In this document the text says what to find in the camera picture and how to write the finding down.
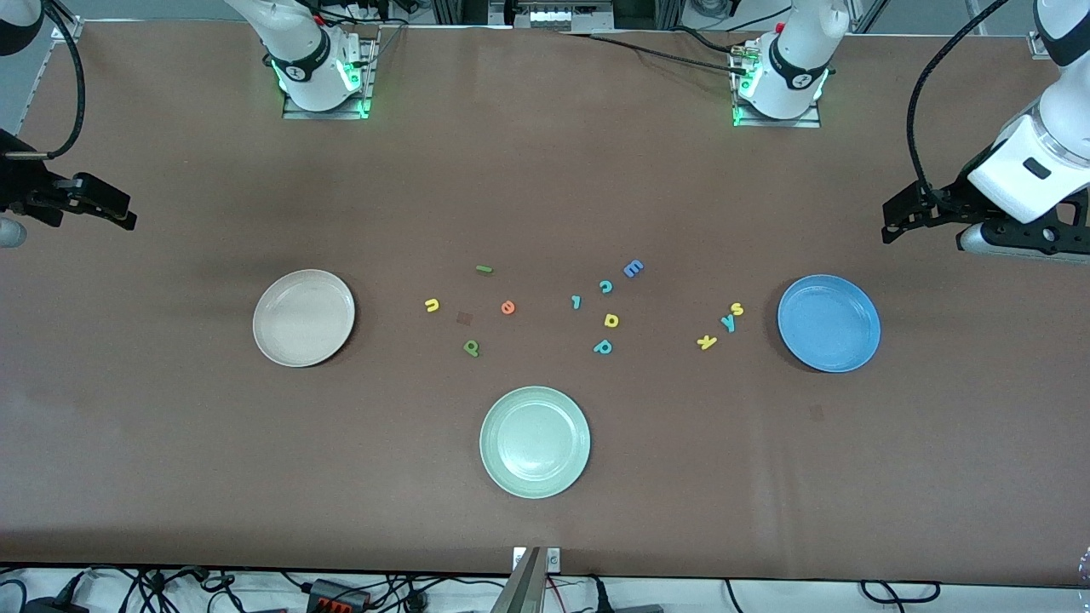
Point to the black plug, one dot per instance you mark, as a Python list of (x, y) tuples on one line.
[(600, 600)]

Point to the aluminium corner post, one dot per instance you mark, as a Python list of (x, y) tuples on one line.
[(1035, 44), (68, 30)]

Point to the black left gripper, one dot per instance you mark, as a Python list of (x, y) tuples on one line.
[(952, 195)]

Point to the blue plate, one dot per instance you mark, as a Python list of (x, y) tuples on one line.
[(843, 315)]

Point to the beige brown plate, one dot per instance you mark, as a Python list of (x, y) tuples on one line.
[(302, 332)]

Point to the blue foam letter E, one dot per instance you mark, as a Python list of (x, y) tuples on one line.
[(633, 269)]

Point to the black power adapter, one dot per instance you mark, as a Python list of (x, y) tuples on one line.
[(51, 606)]

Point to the teal foam letter y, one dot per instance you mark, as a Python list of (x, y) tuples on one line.
[(727, 323)]

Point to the pale green plate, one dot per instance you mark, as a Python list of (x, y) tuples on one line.
[(535, 443)]

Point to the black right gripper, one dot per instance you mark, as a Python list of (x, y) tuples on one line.
[(19, 186)]

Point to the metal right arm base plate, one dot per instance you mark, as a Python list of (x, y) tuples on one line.
[(328, 114)]

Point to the grey metal camera pole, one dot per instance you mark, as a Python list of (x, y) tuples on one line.
[(526, 587)]

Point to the aluminium frame profile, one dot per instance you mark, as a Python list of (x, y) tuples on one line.
[(443, 10)]

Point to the yellow foam letter k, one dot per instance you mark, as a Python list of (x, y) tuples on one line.
[(707, 342)]

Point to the white mounting bracket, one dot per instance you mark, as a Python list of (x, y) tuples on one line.
[(553, 558)]

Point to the green foam letter p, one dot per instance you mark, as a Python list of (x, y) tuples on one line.
[(471, 347)]

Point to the black power strip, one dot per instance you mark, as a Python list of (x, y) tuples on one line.
[(336, 596)]

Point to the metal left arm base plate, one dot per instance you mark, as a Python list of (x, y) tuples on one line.
[(779, 123)]

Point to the grey metal box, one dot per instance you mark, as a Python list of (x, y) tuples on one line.
[(562, 17)]

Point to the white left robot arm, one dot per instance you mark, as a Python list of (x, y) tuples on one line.
[(796, 51)]

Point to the teal foam letter p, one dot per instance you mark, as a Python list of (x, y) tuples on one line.
[(603, 346)]

